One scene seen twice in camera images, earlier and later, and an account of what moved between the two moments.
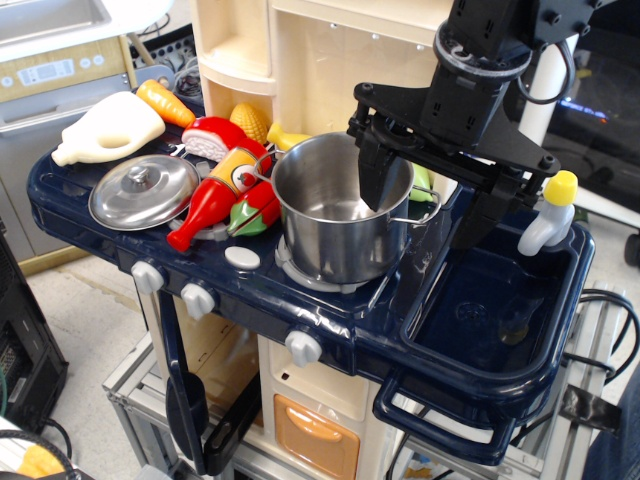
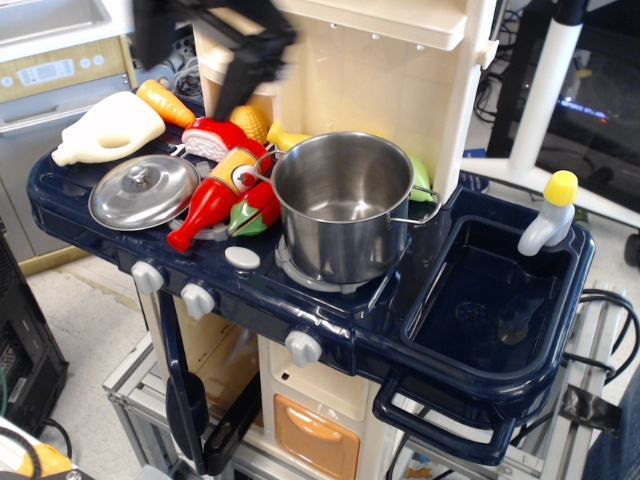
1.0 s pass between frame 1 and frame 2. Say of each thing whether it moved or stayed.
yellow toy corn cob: stayed
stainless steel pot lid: stayed
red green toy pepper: stayed
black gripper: moved
